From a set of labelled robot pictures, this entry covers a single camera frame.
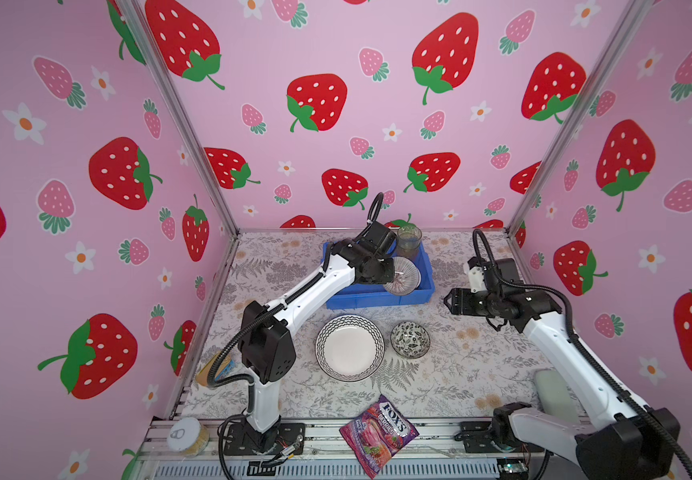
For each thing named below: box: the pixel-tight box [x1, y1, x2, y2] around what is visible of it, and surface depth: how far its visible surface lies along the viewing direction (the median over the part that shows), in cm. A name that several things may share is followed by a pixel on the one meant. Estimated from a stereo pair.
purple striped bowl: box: [383, 256, 422, 295], surface depth 86 cm
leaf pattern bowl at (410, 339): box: [390, 320, 431, 359], surface depth 91 cm
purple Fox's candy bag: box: [339, 394, 420, 479], surface depth 75 cm
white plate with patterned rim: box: [315, 314, 385, 382], surface depth 90 cm
